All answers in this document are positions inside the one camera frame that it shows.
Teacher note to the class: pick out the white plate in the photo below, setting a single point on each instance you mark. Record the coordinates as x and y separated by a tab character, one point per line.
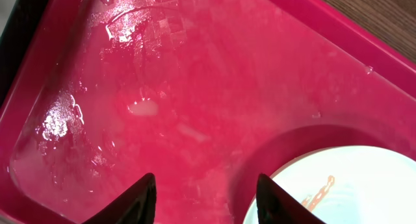
352	184

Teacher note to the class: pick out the red plastic tray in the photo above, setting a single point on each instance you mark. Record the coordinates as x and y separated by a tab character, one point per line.
204	94

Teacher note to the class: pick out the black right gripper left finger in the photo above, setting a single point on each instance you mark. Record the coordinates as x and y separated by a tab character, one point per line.
136	205

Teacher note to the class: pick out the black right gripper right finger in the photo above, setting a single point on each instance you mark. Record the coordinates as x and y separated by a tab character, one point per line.
276	206

